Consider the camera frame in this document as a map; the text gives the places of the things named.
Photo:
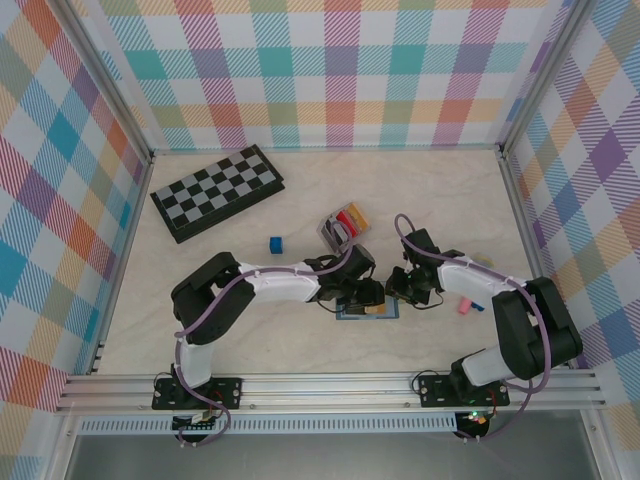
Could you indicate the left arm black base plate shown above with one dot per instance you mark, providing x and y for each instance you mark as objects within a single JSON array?
[{"x": 227, "y": 392}]

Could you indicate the tan credit card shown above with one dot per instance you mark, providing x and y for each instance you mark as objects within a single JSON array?
[{"x": 359, "y": 214}]

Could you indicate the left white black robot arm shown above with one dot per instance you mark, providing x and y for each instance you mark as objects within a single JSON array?
[{"x": 285, "y": 287}]

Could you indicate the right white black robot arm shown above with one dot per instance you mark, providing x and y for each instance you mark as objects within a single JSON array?
[{"x": 475, "y": 280}]

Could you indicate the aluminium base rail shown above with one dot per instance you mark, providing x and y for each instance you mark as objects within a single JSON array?
[{"x": 325, "y": 392}]

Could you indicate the short blue cylinder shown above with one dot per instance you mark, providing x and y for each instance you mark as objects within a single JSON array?
[{"x": 477, "y": 306}]

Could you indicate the grey card rack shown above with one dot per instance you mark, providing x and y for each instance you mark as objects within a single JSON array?
[{"x": 325, "y": 237}]

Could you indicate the aluminium frame side rail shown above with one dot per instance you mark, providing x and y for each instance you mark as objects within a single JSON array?
[
  {"x": 523, "y": 225},
  {"x": 121, "y": 265}
]

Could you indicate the grey metal panel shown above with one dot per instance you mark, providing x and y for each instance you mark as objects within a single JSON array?
[{"x": 325, "y": 460}]

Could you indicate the aluminium frame post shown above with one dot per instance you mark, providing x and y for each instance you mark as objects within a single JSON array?
[
  {"x": 110, "y": 75},
  {"x": 542, "y": 75}
]

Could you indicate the pink cylinder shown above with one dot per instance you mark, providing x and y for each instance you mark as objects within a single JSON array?
[{"x": 465, "y": 306}]

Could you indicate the small blue cube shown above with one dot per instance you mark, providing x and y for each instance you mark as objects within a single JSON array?
[{"x": 276, "y": 245}]

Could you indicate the blue card holder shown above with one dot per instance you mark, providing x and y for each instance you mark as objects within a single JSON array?
[{"x": 392, "y": 314}]

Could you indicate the black grey folding chessboard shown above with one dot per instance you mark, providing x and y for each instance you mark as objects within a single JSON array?
[{"x": 210, "y": 190}]

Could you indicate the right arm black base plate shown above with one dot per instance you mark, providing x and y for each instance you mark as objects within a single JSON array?
[{"x": 432, "y": 390}]

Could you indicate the gold credit card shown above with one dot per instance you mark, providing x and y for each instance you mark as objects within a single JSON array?
[{"x": 376, "y": 311}]

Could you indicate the pastel coloured small toy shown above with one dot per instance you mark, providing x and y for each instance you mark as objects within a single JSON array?
[{"x": 482, "y": 259}]

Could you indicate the red credit card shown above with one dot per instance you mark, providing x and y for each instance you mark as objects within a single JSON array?
[{"x": 346, "y": 221}]

